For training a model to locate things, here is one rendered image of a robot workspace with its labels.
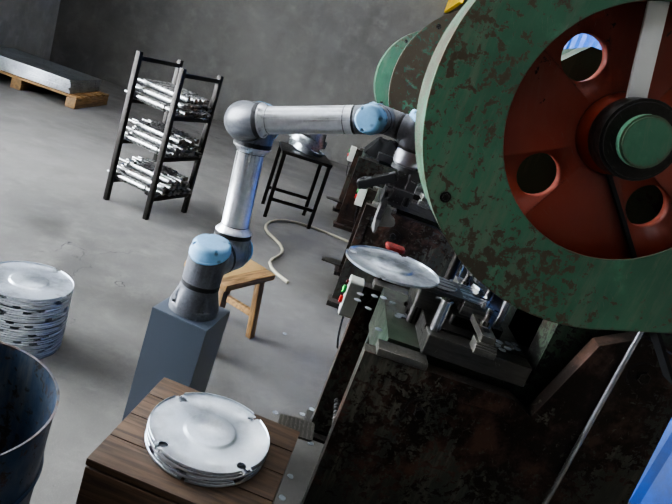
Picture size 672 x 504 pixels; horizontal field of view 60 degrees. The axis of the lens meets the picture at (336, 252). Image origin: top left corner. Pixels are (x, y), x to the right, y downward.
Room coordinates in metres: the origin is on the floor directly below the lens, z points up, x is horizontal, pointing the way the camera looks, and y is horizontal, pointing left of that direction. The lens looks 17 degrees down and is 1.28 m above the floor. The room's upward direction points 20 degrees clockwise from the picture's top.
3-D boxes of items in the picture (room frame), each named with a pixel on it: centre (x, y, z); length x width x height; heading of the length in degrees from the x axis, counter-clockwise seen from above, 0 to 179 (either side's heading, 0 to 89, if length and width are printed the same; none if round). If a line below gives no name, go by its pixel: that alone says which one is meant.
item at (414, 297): (1.68, -0.27, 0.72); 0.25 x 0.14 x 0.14; 94
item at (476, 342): (1.52, -0.45, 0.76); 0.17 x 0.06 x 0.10; 4
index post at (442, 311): (1.51, -0.33, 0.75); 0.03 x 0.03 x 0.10; 4
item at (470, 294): (1.69, -0.44, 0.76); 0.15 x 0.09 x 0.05; 4
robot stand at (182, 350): (1.63, 0.35, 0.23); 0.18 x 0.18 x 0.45; 83
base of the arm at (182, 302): (1.63, 0.35, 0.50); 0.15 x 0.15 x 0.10
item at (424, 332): (1.69, -0.44, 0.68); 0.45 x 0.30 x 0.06; 4
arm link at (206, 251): (1.64, 0.35, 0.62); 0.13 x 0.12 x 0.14; 167
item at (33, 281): (1.83, 0.97, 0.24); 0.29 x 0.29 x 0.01
